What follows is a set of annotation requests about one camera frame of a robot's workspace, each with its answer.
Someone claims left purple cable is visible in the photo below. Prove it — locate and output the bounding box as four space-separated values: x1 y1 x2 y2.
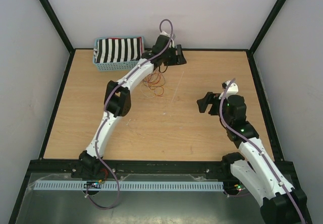
84 19 176 211

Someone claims black enclosure frame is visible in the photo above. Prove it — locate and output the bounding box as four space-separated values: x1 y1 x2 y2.
9 0 305 223

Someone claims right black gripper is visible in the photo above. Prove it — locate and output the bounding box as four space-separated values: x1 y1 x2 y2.
196 92 232 126

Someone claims yellow wire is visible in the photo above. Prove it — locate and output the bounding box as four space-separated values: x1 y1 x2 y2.
142 72 165 96

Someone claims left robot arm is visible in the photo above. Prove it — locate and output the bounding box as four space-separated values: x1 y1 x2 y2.
79 31 186 178

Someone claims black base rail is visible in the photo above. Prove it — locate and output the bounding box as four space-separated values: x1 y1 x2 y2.
27 159 235 181

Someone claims light blue plastic basket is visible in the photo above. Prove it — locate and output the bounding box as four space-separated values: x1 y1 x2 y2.
92 36 144 71

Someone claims white zip tie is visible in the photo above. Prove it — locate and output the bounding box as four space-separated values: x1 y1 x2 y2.
171 71 185 103

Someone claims purple cable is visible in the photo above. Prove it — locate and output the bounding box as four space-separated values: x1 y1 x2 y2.
84 19 176 211
219 77 307 224

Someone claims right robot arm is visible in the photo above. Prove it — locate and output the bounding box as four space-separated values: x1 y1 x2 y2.
197 92 307 223

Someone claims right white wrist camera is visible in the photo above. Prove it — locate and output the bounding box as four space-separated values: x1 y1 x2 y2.
221 80 239 97

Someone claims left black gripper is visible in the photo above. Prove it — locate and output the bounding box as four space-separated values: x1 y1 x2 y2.
161 44 185 66

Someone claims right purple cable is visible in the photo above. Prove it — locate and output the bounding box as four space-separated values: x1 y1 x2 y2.
219 77 307 224

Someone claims light blue slotted cable duct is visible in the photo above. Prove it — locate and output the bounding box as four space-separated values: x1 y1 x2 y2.
33 180 223 192

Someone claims black white striped cloth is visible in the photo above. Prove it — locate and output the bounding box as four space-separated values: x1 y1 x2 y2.
93 36 144 64

